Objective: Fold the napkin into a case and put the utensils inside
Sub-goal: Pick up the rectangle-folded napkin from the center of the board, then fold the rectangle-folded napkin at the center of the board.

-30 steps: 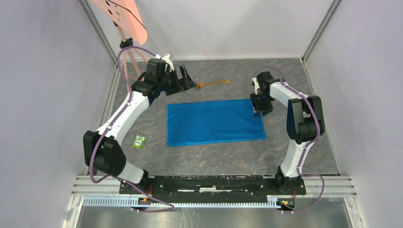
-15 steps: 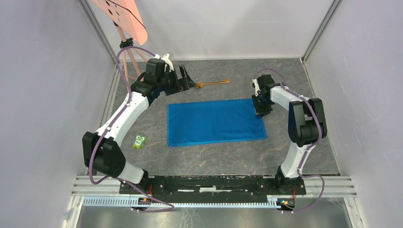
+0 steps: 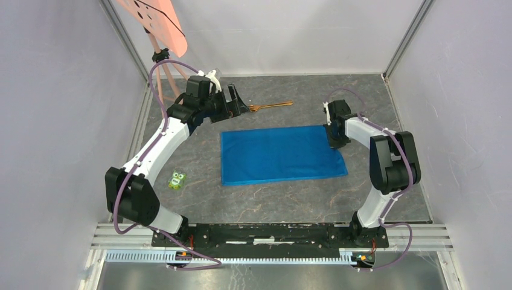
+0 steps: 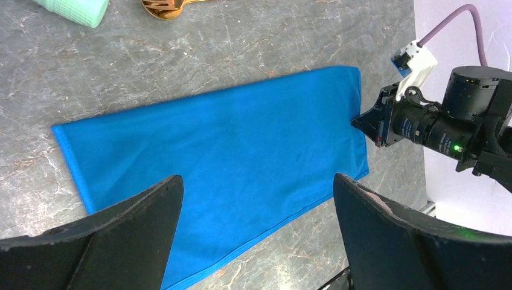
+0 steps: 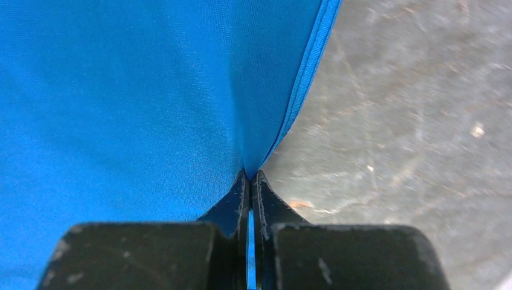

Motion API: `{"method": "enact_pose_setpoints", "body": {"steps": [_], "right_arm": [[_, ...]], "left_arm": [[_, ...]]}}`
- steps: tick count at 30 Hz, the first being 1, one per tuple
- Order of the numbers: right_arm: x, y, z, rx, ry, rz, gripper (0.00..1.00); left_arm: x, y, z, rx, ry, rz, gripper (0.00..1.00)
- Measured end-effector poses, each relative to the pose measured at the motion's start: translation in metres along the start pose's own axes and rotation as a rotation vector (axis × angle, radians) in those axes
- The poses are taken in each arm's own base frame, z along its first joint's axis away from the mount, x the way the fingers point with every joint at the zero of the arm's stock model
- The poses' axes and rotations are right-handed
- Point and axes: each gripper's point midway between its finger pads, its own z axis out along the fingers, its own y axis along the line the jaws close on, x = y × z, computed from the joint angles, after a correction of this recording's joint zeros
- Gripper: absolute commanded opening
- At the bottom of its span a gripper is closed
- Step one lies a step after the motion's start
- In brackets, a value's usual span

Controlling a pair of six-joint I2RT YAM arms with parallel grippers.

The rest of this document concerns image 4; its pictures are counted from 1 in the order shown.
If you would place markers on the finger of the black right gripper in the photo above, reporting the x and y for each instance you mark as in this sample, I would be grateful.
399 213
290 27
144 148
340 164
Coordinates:
368 123

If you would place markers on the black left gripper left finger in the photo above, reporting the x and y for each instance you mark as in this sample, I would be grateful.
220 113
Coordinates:
124 246

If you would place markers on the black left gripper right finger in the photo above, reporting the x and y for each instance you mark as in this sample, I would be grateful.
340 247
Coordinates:
392 246

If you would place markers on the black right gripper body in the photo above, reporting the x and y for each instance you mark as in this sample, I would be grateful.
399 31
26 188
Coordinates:
470 125

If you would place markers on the blue cloth napkin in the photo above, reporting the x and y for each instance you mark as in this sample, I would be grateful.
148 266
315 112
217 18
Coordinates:
252 157

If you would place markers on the gold spoon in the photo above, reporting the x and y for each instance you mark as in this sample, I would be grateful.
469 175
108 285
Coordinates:
166 9

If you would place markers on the mint green flashlight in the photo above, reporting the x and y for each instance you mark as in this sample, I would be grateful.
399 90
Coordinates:
84 12

